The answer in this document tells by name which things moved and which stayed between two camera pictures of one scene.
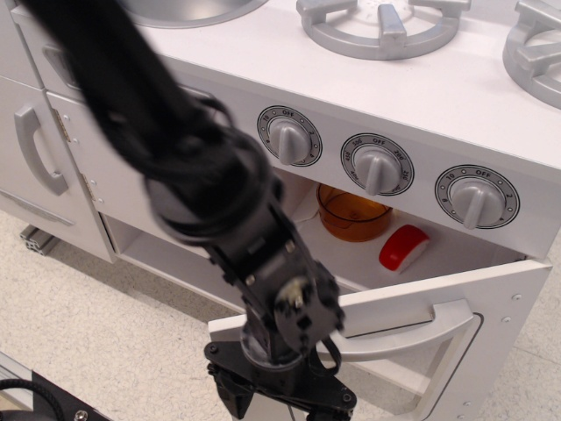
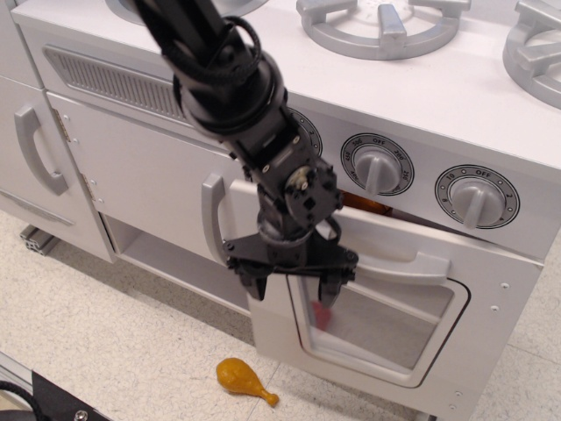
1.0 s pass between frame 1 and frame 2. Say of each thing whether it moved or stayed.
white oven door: moved
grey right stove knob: stayed
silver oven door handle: moved
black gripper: moved
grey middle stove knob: stayed
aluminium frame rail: stayed
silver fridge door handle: stayed
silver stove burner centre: stayed
